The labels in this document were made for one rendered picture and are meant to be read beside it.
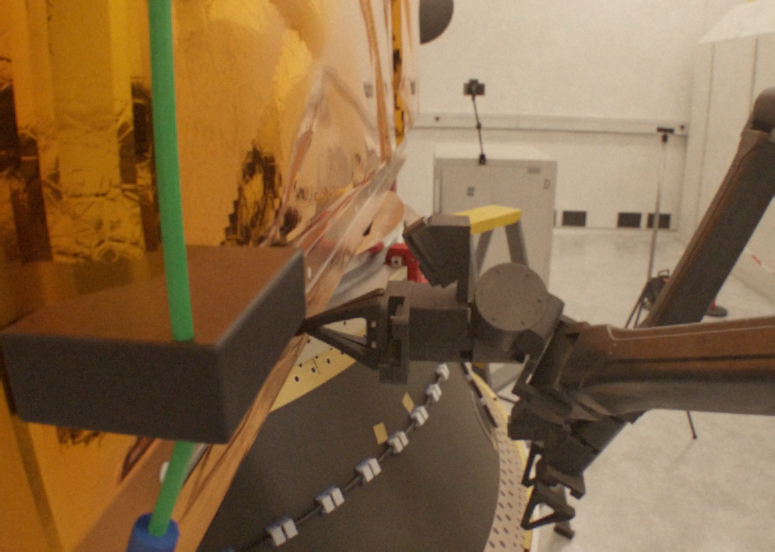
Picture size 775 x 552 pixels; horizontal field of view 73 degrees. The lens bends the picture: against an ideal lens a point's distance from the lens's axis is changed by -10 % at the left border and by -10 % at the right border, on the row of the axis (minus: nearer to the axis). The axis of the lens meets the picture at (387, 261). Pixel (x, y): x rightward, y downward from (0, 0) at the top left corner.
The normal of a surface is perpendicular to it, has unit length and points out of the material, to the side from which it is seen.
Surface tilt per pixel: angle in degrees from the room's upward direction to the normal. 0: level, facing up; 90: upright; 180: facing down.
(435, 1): 90
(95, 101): 91
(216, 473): 90
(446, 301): 0
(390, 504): 62
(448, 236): 90
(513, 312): 50
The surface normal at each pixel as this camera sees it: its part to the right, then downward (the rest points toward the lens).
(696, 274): -0.26, 0.26
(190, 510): 1.00, 0.03
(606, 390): -0.49, 0.73
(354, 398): 0.76, -0.32
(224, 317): 0.00, -0.96
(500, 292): -0.07, -0.40
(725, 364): -0.80, -0.58
